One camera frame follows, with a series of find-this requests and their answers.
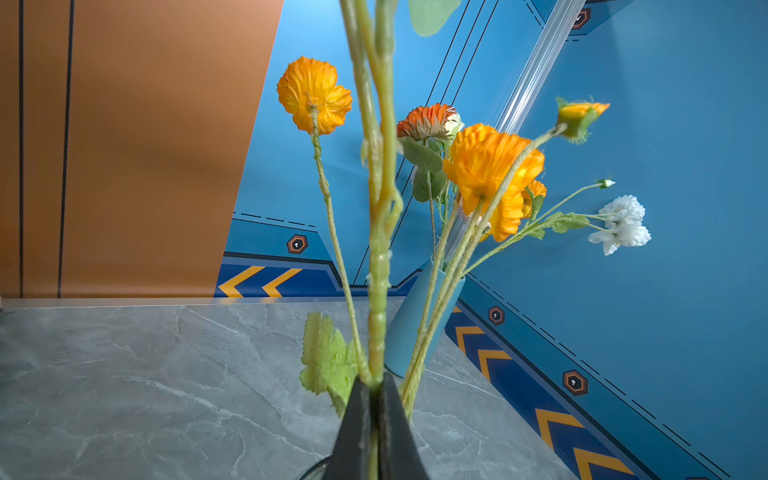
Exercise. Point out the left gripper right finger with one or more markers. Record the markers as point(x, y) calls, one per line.
point(398, 457)

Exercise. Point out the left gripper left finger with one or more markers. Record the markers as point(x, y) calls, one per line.
point(351, 455)

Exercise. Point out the orange gerbera daisy stem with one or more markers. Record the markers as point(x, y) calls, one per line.
point(426, 136)

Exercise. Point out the clear glass vase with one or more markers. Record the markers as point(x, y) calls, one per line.
point(316, 471)

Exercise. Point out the white pink peony stem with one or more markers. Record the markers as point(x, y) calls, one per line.
point(617, 224)

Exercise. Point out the teal ceramic vase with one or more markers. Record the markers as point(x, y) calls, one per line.
point(402, 331)

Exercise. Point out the right aluminium corner post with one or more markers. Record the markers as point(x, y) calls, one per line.
point(534, 66)

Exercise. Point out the yellow orange poppy stem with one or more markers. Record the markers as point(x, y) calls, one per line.
point(533, 196)

